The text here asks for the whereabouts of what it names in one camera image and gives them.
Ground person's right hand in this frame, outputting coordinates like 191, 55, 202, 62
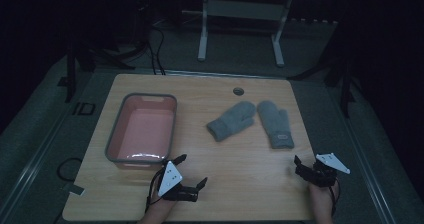
307, 180, 340, 209

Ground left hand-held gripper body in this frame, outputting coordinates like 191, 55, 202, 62
157, 160, 201, 204

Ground black floor cables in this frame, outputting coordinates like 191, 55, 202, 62
146, 23, 168, 76

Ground black rectangular floor marker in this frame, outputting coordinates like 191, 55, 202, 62
72, 101, 97, 117

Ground black looped floor cable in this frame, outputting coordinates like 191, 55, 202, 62
56, 156, 84, 183

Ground white metal stand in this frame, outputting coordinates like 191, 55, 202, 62
181, 0, 334, 68

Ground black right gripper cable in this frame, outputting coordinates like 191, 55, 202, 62
328, 177, 341, 217

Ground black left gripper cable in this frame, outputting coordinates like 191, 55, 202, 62
144, 167, 168, 214

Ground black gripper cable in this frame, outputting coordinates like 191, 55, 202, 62
144, 167, 168, 214
328, 177, 341, 217

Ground black tripod stand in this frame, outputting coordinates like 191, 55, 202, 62
56, 33, 149, 104
288, 23, 359, 119

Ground grey tape strip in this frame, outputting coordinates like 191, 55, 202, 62
63, 182, 86, 197

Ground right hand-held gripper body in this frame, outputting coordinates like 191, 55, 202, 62
298, 152, 351, 189

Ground grey mitten with label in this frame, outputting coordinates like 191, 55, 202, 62
256, 99, 295, 150

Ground pink basin with grey rim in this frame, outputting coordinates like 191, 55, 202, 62
104, 92, 178, 171

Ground person's left hand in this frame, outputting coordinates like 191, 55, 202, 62
146, 189, 178, 217

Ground plain grey mitten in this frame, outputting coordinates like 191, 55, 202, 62
205, 100, 257, 143

